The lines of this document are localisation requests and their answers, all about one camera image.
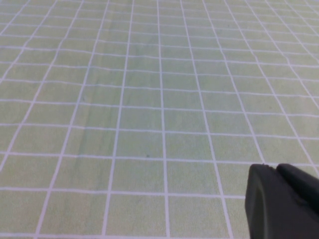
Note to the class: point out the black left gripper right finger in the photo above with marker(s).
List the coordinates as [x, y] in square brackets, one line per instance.
[304, 184]

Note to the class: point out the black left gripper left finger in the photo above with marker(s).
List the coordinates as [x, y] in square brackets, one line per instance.
[269, 206]

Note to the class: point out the green checked tablecloth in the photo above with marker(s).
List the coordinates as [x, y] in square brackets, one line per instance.
[124, 99]

